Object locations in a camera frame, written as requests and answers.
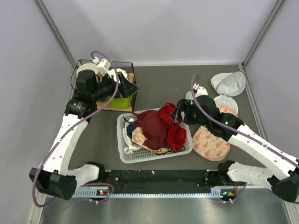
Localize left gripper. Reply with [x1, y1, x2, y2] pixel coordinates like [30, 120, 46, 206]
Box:
[91, 71, 139, 101]

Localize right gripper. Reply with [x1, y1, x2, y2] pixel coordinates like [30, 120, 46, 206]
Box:
[170, 98, 210, 128]

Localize red bra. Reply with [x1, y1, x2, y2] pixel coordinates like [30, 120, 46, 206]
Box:
[158, 103, 186, 153]

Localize floral mesh laundry bag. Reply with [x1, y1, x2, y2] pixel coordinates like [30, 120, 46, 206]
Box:
[192, 106, 239, 162]

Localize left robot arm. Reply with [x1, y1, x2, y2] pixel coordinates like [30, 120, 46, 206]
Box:
[29, 69, 139, 203]

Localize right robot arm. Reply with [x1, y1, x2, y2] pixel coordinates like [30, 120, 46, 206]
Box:
[170, 95, 299, 203]

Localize maroon bra in basket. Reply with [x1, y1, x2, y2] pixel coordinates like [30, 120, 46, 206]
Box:
[123, 110, 171, 150]

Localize black bra in basket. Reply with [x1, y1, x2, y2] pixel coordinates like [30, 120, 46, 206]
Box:
[152, 148, 177, 156]

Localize beige bra in basket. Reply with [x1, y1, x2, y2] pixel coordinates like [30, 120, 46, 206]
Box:
[131, 127, 150, 150]

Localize white round mesh laundry bag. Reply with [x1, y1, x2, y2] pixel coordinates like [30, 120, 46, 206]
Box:
[211, 71, 247, 115]

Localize white bra in basket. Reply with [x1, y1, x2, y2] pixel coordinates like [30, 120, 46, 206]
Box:
[122, 121, 142, 154]

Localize lime green plate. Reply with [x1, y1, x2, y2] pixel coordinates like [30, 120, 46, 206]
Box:
[110, 96, 132, 109]

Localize light green rectangular plate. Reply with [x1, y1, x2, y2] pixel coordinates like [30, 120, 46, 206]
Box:
[185, 91, 193, 100]

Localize white scalloped bowl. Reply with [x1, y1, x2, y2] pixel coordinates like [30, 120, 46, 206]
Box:
[116, 68, 128, 79]

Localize cream ceramic bowl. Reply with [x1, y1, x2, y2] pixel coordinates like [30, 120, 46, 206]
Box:
[76, 63, 99, 76]

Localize white plastic basket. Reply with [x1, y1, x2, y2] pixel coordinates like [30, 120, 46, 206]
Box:
[117, 108, 192, 164]

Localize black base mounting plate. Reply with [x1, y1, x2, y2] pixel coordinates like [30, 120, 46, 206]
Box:
[98, 169, 234, 189]

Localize black wire wooden shelf rack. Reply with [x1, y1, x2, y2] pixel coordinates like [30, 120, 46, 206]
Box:
[71, 59, 137, 112]

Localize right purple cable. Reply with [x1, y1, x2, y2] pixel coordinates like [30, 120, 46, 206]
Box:
[191, 73, 299, 203]

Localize purple cable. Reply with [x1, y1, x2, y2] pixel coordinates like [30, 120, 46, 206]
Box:
[32, 50, 121, 208]
[191, 73, 299, 203]

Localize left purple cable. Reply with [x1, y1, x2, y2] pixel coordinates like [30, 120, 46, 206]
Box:
[32, 50, 121, 208]

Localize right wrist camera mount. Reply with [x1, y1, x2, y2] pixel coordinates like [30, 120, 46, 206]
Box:
[193, 84, 208, 98]

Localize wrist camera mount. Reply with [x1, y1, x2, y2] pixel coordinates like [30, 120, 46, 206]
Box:
[93, 57, 111, 75]
[193, 84, 208, 98]

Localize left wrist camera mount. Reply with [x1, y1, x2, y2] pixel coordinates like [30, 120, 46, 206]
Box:
[93, 57, 111, 75]

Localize white slotted cable duct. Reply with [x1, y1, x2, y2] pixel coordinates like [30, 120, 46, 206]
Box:
[70, 186, 236, 198]

